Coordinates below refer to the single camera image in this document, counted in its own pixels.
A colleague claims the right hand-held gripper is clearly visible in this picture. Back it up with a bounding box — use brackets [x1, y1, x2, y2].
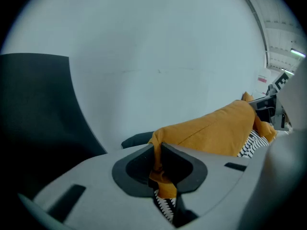
[248, 72, 293, 131]

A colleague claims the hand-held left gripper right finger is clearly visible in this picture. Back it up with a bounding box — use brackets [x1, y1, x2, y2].
[160, 141, 250, 229]

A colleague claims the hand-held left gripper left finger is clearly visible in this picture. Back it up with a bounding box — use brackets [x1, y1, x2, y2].
[18, 143, 174, 230]

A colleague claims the black and white patterned blanket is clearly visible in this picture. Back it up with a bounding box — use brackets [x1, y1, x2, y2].
[121, 129, 271, 222]

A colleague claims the square orange cushion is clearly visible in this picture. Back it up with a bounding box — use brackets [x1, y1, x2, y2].
[147, 99, 278, 199]

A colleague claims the ceiling light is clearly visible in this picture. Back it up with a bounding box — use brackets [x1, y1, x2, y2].
[289, 47, 307, 58]

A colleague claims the black cabinet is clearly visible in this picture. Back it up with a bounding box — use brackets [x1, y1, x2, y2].
[0, 53, 108, 194]

